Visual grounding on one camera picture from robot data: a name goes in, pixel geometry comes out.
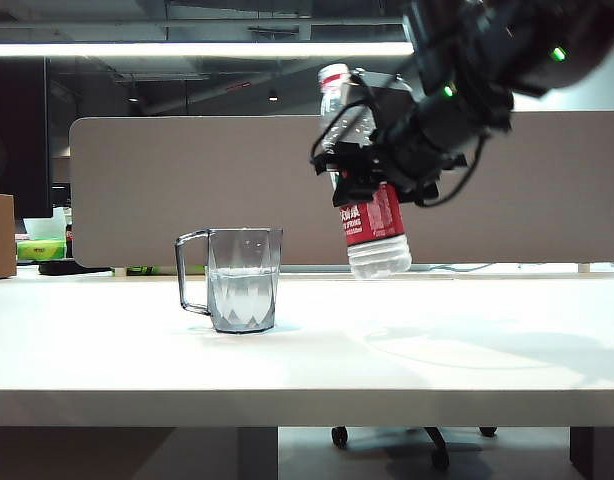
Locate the large brown desk partition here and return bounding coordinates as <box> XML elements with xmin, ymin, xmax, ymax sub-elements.
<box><xmin>69</xmin><ymin>110</ymin><xmax>614</xmax><ymax>267</ymax></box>

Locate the grey table leg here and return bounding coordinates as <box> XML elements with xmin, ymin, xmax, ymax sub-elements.
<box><xmin>236</xmin><ymin>426</ymin><xmax>280</xmax><ymax>480</ymax></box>
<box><xmin>569</xmin><ymin>426</ymin><xmax>614</xmax><ymax>480</ymax></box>

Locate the red-label mineral water bottle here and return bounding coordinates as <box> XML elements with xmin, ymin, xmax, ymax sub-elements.
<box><xmin>317</xmin><ymin>63</ymin><xmax>413</xmax><ymax>280</ymax></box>

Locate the green tissue box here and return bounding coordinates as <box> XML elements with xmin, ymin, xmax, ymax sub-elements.
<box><xmin>16</xmin><ymin>239</ymin><xmax>68</xmax><ymax>262</ymax></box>

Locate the clear grey faceted mug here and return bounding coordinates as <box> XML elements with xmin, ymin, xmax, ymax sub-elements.
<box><xmin>174</xmin><ymin>227</ymin><xmax>284</xmax><ymax>335</ymax></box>

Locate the long ceiling light strip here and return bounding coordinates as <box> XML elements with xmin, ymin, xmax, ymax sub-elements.
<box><xmin>0</xmin><ymin>41</ymin><xmax>416</xmax><ymax>58</ymax></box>

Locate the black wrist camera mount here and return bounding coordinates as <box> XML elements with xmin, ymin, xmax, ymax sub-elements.
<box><xmin>351</xmin><ymin>68</ymin><xmax>421</xmax><ymax>134</ymax></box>

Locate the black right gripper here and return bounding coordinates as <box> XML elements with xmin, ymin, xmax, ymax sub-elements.
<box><xmin>311</xmin><ymin>107</ymin><xmax>468</xmax><ymax>209</ymax></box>

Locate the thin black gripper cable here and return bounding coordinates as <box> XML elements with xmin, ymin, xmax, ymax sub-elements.
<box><xmin>416</xmin><ymin>132</ymin><xmax>490</xmax><ymax>208</ymax></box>
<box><xmin>310</xmin><ymin>74</ymin><xmax>383</xmax><ymax>166</ymax></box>

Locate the black office chair base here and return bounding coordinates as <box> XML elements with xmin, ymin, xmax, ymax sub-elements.
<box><xmin>330</xmin><ymin>425</ymin><xmax>499</xmax><ymax>472</ymax></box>

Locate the black computer monitor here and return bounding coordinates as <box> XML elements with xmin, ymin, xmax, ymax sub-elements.
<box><xmin>0</xmin><ymin>56</ymin><xmax>54</xmax><ymax>220</ymax></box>

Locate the black monitor base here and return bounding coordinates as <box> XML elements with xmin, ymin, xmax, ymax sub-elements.
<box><xmin>38</xmin><ymin>259</ymin><xmax>114</xmax><ymax>277</ymax></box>

